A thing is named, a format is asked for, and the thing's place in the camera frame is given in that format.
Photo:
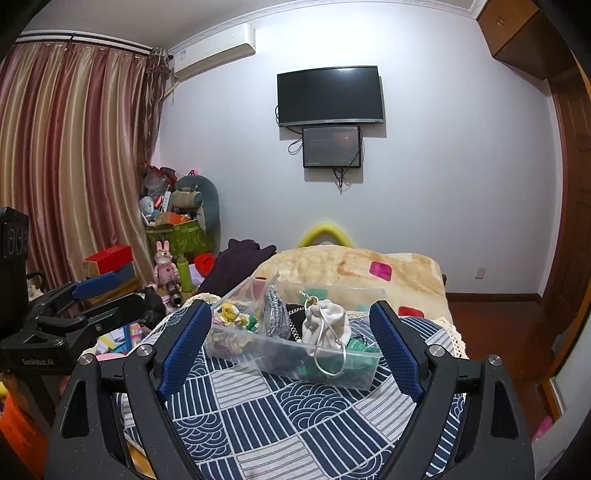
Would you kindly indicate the pink bunny toy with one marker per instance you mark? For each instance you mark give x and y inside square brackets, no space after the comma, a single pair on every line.
[166,270]

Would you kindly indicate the black wall television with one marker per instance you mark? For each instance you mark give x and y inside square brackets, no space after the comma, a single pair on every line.
[330,94]

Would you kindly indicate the dark purple garment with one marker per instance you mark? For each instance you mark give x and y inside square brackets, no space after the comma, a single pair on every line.
[240,263]

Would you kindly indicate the white curtain track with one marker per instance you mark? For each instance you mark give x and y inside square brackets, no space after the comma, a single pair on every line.
[92,41]

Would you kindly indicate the beige fleece blanket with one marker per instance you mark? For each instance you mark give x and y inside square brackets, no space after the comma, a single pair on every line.
[332,263]

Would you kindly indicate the small black monitor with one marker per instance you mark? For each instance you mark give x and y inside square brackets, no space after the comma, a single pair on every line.
[331,146]

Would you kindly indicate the orange container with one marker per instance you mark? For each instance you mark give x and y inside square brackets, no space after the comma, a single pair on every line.
[21,429]

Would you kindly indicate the clear plastic storage box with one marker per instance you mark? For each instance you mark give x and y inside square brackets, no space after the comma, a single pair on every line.
[286,369]

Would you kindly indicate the yellow plush arc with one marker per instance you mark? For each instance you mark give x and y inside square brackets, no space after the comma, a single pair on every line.
[323,230]

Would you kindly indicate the green storage box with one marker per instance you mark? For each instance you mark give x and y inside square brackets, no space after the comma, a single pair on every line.
[184,237]

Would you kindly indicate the red cloth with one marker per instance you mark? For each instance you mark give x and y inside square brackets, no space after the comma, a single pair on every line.
[205,264]

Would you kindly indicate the yellow floral scrunchie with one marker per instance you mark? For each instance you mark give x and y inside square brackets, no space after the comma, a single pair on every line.
[228,314]

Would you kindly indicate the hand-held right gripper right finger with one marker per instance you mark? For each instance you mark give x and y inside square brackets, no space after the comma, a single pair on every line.
[397,350]

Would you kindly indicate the wooden wardrobe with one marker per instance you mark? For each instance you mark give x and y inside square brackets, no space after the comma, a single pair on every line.
[568,161]

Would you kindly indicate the blue white patterned cloth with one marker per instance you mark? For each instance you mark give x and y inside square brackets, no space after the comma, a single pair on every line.
[277,424]

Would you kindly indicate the white air conditioner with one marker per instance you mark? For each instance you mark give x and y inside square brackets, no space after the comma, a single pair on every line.
[212,53]

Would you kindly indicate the green bottle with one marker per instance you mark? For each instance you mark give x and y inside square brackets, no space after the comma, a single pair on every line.
[185,274]

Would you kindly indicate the green knitted cloth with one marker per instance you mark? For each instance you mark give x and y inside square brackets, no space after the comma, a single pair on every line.
[358,347]

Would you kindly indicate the pile of toys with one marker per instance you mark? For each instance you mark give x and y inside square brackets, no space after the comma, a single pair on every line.
[161,198]

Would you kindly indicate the striped brown curtain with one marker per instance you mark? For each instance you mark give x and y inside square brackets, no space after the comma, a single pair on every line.
[78,166]

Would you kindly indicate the grey long pillow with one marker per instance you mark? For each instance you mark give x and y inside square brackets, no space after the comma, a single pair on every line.
[210,207]

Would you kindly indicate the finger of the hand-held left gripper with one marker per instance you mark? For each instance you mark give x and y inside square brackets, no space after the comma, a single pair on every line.
[115,314]
[94,286]

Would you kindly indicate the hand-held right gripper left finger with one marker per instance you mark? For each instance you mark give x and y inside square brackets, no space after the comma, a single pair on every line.
[184,346]

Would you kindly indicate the red box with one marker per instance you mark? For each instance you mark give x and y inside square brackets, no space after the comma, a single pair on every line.
[108,258]

